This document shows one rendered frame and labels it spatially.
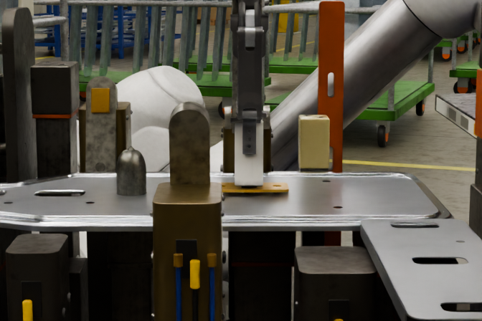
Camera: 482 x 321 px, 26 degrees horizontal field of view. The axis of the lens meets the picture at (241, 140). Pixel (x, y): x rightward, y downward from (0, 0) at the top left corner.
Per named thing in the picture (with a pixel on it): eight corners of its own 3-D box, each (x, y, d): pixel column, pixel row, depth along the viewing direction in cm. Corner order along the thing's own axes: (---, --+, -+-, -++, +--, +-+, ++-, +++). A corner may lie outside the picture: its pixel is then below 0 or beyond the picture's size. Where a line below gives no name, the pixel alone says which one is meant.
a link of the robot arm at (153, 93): (101, 121, 195) (176, 42, 186) (161, 196, 192) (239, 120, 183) (51, 132, 180) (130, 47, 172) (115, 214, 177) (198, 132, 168)
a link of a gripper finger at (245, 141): (256, 104, 109) (257, 108, 106) (256, 152, 110) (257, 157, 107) (242, 104, 109) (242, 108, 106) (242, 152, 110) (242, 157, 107)
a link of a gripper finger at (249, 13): (260, -3, 108) (262, -7, 103) (260, 47, 108) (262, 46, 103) (237, -3, 108) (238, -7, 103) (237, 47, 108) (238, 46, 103)
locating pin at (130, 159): (115, 211, 111) (114, 149, 110) (118, 203, 114) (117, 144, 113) (145, 211, 111) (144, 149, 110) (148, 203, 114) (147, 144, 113)
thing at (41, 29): (49, 49, 1608) (47, -13, 1592) (96, 51, 1583) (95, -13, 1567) (8, 55, 1495) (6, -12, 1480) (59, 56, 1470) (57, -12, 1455)
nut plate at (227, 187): (209, 192, 110) (209, 181, 110) (210, 185, 114) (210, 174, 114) (289, 192, 110) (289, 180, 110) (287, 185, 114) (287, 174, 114)
